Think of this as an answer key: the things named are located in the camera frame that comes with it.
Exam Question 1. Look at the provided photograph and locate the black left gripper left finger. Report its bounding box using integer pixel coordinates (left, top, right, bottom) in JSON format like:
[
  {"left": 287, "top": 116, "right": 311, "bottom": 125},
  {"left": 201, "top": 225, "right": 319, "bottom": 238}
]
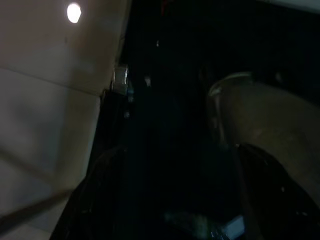
[{"left": 51, "top": 144, "right": 142, "bottom": 240}]

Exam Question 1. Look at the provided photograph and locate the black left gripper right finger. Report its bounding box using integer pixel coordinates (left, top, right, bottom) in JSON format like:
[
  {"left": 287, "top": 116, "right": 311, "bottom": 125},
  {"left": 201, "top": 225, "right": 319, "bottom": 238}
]
[{"left": 236, "top": 142, "right": 320, "bottom": 240}]

